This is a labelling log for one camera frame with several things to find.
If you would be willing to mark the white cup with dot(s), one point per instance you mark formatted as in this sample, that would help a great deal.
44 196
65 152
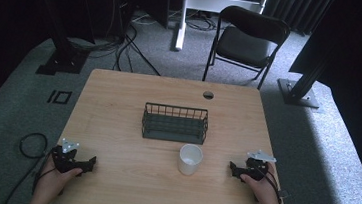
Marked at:
190 159

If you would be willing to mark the white desk frame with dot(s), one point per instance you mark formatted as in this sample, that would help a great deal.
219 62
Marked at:
212 3

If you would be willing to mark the dark grey curtain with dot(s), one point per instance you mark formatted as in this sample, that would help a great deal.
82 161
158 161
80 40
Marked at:
295 9

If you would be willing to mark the person's left hand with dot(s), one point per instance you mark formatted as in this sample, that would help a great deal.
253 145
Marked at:
52 180

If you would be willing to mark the black metal stand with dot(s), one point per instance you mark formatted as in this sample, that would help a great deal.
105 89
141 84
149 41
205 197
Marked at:
62 57
300 90

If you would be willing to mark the black folding chair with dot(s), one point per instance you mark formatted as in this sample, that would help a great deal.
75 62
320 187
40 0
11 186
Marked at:
244 44

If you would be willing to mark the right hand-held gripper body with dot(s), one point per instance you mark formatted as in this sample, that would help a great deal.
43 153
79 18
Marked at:
256 168

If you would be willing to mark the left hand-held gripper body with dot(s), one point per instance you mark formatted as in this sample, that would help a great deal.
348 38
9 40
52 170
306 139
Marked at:
62 161

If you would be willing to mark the person's right hand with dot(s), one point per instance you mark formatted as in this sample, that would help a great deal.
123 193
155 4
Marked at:
262 190

